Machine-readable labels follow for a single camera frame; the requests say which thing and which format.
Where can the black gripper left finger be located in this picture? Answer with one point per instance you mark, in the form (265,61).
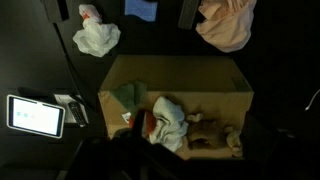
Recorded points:
(91,160)

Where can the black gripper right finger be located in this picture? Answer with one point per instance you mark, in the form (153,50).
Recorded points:
(283,156)

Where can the brown plush toy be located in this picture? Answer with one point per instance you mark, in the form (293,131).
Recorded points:
(206,135)

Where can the white towel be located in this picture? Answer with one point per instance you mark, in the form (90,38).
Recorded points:
(168,120)

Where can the white plastic bag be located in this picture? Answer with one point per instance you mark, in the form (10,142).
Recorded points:
(96,36)

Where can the pink cloth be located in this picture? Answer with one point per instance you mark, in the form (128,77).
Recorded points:
(226,26)

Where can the large cardboard box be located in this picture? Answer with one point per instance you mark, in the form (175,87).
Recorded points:
(180,73)

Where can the black remote control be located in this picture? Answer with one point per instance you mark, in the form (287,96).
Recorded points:
(63,106)

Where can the white framed tablet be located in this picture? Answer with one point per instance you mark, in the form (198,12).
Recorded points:
(35,116)

